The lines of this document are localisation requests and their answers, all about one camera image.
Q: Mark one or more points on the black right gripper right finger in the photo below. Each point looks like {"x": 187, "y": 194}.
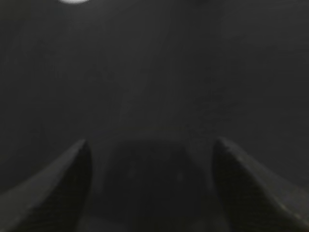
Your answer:
{"x": 254, "y": 198}

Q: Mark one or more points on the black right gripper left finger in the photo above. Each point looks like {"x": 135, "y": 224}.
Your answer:
{"x": 53, "y": 199}

